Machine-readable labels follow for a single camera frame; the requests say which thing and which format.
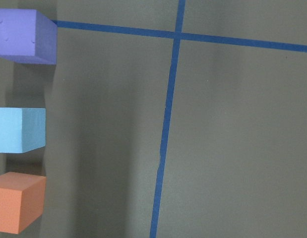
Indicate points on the purple foam block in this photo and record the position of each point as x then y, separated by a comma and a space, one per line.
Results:
27, 36

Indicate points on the light blue foam block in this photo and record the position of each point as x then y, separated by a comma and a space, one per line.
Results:
22, 129

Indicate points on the orange foam block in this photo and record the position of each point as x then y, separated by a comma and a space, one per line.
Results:
21, 201

